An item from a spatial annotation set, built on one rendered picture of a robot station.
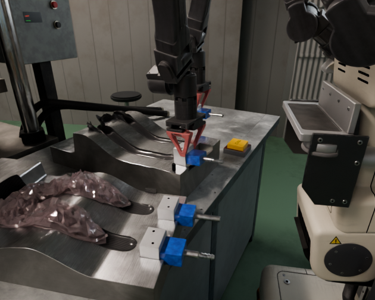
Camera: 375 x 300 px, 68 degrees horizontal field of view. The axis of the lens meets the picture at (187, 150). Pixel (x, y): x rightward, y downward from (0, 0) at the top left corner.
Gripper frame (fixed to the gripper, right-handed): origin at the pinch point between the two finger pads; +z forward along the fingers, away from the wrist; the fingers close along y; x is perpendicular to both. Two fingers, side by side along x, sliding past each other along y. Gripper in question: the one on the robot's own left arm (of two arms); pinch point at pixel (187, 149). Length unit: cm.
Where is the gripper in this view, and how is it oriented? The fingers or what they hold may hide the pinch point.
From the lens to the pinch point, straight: 74.7
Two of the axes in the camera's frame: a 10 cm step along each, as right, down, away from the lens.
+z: 0.4, 9.2, 3.9
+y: -4.8, 3.6, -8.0
